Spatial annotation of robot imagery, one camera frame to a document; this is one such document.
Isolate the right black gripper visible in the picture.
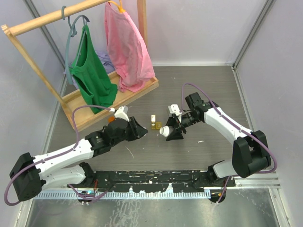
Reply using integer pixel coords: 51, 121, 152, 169
163, 112, 201, 141

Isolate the white-capped dark pill bottle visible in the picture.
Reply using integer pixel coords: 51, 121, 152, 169
159, 126, 174, 137

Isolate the yellow two-compartment pill box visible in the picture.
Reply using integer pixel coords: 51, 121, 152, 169
151, 114, 162, 130

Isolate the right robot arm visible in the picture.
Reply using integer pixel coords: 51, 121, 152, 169
159, 93, 272, 186

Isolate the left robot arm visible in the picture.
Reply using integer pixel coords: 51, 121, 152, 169
9, 117, 148, 202

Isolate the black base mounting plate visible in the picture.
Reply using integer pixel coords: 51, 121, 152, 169
67, 170, 236, 192

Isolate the wooden clothes rack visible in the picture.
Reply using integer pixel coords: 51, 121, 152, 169
1, 0, 159, 131

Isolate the pink shirt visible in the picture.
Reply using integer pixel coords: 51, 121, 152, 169
104, 2, 155, 92

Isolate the green tank top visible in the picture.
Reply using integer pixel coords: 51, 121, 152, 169
70, 25, 118, 114

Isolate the lavender cloth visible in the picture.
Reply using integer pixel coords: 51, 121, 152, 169
67, 51, 115, 89

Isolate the grey-blue clothes hanger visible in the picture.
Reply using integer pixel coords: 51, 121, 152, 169
65, 15, 90, 85

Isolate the orange clothes hanger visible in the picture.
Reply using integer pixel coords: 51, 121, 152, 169
109, 0, 125, 14

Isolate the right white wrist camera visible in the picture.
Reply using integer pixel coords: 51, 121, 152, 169
168, 104, 182, 121

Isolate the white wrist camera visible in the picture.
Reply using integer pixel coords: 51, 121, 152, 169
168, 104, 182, 121
109, 106, 130, 122

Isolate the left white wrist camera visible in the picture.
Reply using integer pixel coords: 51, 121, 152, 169
109, 106, 130, 122

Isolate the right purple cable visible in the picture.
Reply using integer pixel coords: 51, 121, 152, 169
181, 82, 278, 204

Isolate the white slotted cable duct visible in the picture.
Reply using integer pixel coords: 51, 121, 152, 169
34, 190, 211, 200

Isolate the aluminium frame rail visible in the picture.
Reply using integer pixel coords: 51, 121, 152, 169
234, 173, 281, 189

